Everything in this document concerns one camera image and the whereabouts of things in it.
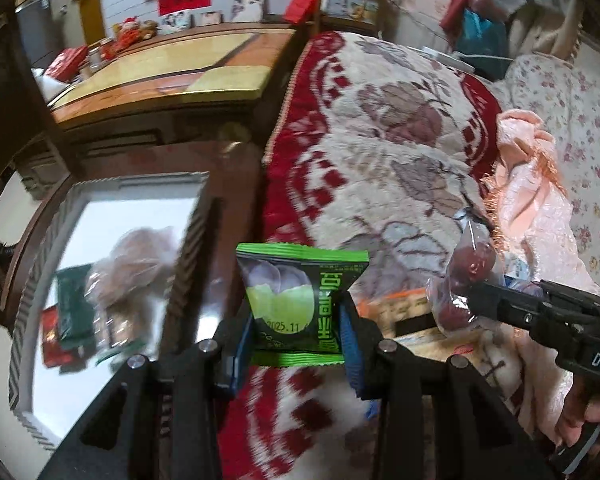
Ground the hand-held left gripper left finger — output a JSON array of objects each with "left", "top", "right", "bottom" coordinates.
[{"left": 40, "top": 305, "right": 256, "bottom": 480}]

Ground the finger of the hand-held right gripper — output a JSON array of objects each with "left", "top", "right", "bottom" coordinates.
[
  {"left": 462, "top": 280, "right": 546, "bottom": 332},
  {"left": 502, "top": 275, "right": 548, "bottom": 294}
]

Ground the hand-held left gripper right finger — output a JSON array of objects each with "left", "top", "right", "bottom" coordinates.
[{"left": 337, "top": 292, "right": 546, "bottom": 480}]

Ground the clear packet of red dates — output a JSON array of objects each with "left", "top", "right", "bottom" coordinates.
[{"left": 425, "top": 207, "right": 506, "bottom": 338}]

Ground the yellow cardboard tissue box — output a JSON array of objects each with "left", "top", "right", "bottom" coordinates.
[{"left": 352, "top": 290, "right": 486, "bottom": 361}]

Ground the chevron patterned storage box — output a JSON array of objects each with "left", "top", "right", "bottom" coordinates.
[{"left": 7, "top": 171, "right": 216, "bottom": 436}]

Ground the clear packet of brown snacks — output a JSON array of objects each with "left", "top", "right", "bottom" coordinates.
[{"left": 87, "top": 227, "right": 181, "bottom": 311}]

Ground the person's right hand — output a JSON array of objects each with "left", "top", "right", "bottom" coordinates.
[{"left": 554, "top": 385, "right": 600, "bottom": 448}]

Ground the pink fringed satin cloth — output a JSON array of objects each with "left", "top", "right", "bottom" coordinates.
[{"left": 482, "top": 107, "right": 600, "bottom": 441}]

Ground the dark green snack packet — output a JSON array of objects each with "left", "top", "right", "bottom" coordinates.
[{"left": 55, "top": 265, "right": 98, "bottom": 356}]

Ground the red snack packet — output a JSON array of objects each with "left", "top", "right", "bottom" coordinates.
[{"left": 40, "top": 305, "right": 88, "bottom": 368}]

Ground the floral print bed sheet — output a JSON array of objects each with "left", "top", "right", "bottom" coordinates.
[{"left": 502, "top": 40, "right": 600, "bottom": 281}]

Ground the red cream floral fleece blanket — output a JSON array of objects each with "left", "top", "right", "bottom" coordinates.
[{"left": 215, "top": 30, "right": 571, "bottom": 480}]

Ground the teal plastic bag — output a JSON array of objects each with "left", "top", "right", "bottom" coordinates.
[{"left": 460, "top": 7, "right": 506, "bottom": 68}]

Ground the cream fringed fabric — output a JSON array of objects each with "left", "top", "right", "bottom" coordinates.
[{"left": 510, "top": 0, "right": 581, "bottom": 61}]

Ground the wooden glass-top cabinet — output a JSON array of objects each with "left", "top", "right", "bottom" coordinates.
[{"left": 50, "top": 22, "right": 301, "bottom": 161}]

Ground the framed painting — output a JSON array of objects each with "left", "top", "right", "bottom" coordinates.
[{"left": 325, "top": 0, "right": 381, "bottom": 18}]

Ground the red paper bag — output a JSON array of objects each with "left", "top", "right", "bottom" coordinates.
[{"left": 285, "top": 0, "right": 320, "bottom": 25}]

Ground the red gift box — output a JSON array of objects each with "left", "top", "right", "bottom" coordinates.
[{"left": 45, "top": 46, "right": 88, "bottom": 83}]

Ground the red plush toy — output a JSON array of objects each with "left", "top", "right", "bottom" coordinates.
[{"left": 112, "top": 17, "right": 141, "bottom": 48}]

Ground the grey refrigerator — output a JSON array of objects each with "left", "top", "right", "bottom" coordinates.
[{"left": 15, "top": 0, "right": 58, "bottom": 68}]

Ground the large photo frame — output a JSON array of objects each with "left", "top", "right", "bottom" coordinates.
[{"left": 230, "top": 0, "right": 267, "bottom": 23}]

